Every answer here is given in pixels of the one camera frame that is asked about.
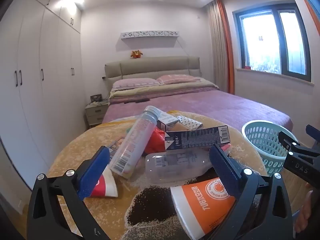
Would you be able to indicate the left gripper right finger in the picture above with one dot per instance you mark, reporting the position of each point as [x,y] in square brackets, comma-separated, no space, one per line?
[261,209]

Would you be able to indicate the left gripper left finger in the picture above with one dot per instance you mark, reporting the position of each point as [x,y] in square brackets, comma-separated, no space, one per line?
[45,217]

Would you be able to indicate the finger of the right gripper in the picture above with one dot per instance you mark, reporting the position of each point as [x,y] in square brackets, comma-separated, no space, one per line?
[298,152]
[313,132]

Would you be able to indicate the red white paper cup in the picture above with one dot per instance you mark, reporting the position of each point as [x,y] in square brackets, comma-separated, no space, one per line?
[106,185]

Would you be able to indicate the orange paper cup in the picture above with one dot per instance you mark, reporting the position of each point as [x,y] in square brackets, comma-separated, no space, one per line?
[202,206]

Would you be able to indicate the blue snack packet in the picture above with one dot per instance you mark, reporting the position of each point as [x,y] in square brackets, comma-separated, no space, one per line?
[113,147]

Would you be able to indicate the dark blue toothpaste box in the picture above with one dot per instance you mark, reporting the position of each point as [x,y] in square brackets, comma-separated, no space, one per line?
[206,137]

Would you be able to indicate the white tall plastic bottle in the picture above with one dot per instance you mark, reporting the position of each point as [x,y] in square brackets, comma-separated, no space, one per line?
[131,149]

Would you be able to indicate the white dotted small box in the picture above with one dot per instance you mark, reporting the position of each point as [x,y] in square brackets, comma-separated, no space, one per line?
[191,124]

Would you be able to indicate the clear plastic bottle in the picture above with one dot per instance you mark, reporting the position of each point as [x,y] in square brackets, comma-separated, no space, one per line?
[177,165]

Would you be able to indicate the red plastic bag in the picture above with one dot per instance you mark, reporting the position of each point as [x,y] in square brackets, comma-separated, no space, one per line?
[156,142]

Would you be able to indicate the white milk carton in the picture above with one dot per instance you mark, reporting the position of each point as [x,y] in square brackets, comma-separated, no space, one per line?
[166,121]

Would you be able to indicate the brown cardboard piece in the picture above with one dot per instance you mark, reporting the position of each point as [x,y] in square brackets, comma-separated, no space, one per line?
[177,127]

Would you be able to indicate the person right hand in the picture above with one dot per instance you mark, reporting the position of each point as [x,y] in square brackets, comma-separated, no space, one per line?
[304,214]

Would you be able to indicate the green plastic laundry basket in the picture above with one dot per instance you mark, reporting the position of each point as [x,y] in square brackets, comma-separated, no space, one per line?
[263,135]

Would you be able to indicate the panda pattern round rug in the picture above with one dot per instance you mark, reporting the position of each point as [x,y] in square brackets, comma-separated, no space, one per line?
[141,210]

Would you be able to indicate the dark framed window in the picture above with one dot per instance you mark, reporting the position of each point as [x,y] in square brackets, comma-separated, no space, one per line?
[273,39]

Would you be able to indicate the bed with purple cover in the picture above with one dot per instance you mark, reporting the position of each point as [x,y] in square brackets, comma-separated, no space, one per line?
[224,107]

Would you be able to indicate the grey bedside table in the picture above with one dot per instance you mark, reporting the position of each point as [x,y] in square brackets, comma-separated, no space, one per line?
[95,112]

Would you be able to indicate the white built-in wardrobe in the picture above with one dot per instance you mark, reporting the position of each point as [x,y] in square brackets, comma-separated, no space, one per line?
[42,88]

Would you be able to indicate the beige orange curtain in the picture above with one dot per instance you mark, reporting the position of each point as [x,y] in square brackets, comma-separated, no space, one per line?
[222,50]

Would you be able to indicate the folded beige blanket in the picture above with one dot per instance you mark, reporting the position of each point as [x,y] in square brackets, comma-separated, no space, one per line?
[141,93]

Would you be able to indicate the right pink pillow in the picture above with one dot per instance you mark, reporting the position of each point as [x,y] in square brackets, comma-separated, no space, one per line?
[177,78]

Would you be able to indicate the pink pillow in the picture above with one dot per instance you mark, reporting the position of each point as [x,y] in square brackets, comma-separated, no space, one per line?
[127,84]
[177,78]

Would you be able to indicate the left pink pillow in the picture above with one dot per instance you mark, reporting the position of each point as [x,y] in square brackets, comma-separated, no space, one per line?
[127,84]

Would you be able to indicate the beige padded headboard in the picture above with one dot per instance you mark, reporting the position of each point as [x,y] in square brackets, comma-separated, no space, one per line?
[151,67]

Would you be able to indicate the orange plush toy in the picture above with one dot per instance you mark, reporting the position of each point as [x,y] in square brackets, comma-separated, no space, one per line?
[136,54]

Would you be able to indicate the small picture frame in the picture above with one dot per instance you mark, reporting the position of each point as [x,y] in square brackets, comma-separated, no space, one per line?
[96,98]

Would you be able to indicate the white decorative wall shelf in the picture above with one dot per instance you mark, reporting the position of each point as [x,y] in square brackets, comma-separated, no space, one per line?
[149,33]

